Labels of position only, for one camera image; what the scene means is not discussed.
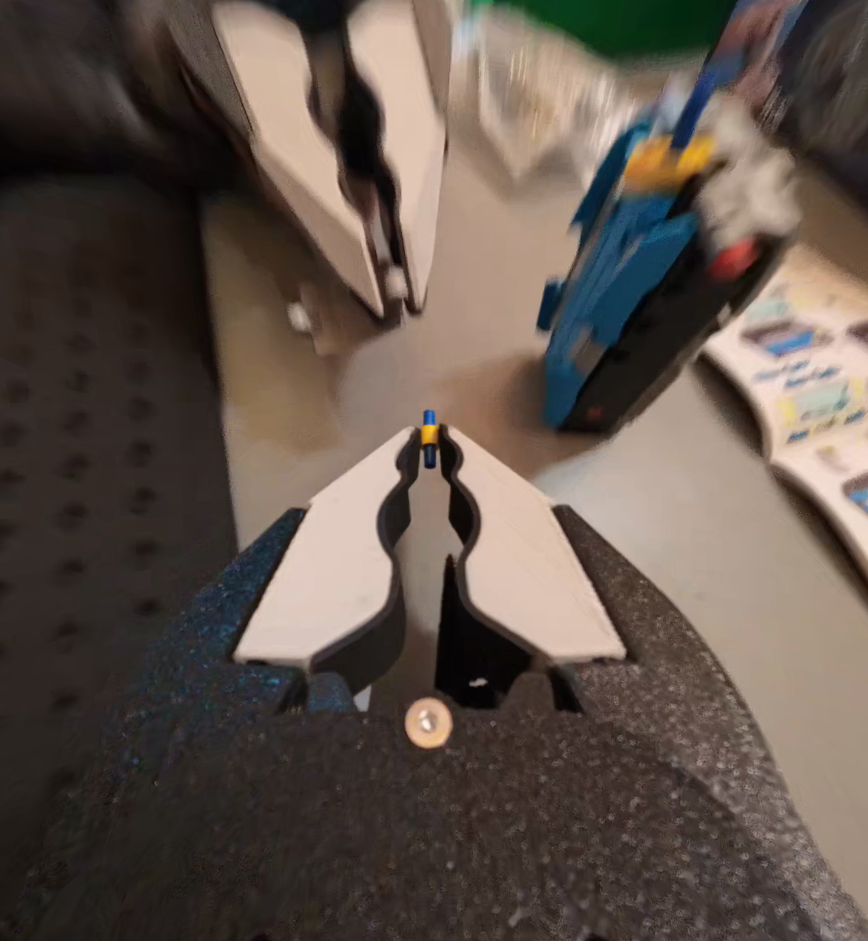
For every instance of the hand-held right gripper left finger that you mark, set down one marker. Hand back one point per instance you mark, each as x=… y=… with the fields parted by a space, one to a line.
x=331 y=573

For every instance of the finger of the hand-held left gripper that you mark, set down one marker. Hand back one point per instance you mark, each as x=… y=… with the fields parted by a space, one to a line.
x=415 y=132
x=287 y=132

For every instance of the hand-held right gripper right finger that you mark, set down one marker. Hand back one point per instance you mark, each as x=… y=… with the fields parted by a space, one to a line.
x=537 y=573

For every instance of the blue pin with yellow bush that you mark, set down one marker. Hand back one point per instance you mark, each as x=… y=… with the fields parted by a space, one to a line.
x=428 y=435

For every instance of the grey curved panel piece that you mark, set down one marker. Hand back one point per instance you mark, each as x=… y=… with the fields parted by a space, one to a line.
x=323 y=331

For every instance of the grey desk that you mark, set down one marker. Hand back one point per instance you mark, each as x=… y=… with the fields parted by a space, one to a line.
x=698 y=588

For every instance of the clear plastic bag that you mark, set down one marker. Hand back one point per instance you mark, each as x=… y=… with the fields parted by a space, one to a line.
x=537 y=110

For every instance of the person's grey sweater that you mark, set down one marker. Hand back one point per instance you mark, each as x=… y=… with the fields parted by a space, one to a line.
x=37 y=88

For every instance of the green box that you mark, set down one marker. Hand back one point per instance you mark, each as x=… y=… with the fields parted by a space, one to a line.
x=610 y=22

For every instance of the blue and black brick model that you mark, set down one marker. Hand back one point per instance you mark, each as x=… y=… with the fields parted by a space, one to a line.
x=625 y=294

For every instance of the building instruction booklet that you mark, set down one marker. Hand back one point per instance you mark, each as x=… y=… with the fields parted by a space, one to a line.
x=831 y=382

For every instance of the blue printed kit box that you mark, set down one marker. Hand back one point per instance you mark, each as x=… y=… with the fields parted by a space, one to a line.
x=764 y=44

